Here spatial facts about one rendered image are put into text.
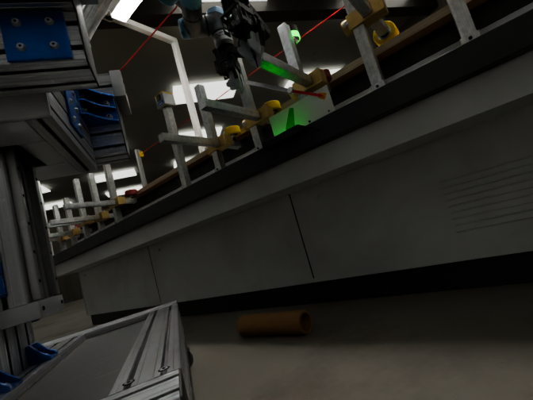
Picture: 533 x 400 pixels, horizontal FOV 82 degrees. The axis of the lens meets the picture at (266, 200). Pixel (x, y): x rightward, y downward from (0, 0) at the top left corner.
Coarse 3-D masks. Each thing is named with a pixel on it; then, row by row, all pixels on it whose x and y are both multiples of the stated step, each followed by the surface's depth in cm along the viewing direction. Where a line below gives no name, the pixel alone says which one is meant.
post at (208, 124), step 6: (198, 84) 143; (198, 90) 144; (204, 90) 145; (198, 96) 144; (204, 96) 144; (204, 114) 142; (210, 114) 144; (204, 120) 143; (210, 120) 143; (204, 126) 143; (210, 126) 141; (210, 132) 141; (216, 132) 143; (216, 156) 140; (222, 156) 142; (216, 162) 140; (222, 162) 141
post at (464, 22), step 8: (448, 0) 83; (456, 0) 82; (464, 0) 80; (456, 8) 82; (464, 8) 81; (456, 16) 82; (464, 16) 81; (456, 24) 82; (464, 24) 81; (472, 24) 80; (464, 32) 81; (472, 32) 80
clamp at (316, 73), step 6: (312, 72) 107; (318, 72) 106; (324, 72) 110; (312, 78) 108; (318, 78) 106; (324, 78) 108; (294, 84) 112; (312, 84) 108; (318, 84) 107; (324, 84) 109; (306, 90) 110; (312, 90) 111; (294, 96) 113
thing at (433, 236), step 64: (512, 0) 91; (384, 64) 114; (512, 128) 93; (320, 192) 134; (384, 192) 118; (448, 192) 105; (512, 192) 95; (128, 256) 236; (192, 256) 190; (256, 256) 159; (320, 256) 136; (384, 256) 120; (448, 256) 106; (512, 256) 98
